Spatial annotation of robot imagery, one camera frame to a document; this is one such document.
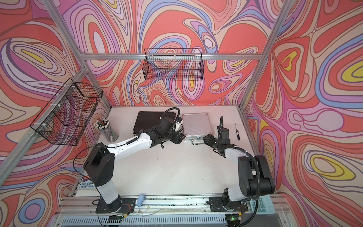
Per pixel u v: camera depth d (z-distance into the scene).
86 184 0.78
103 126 0.86
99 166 0.46
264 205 0.72
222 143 0.72
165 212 0.72
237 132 1.02
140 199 0.73
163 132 0.67
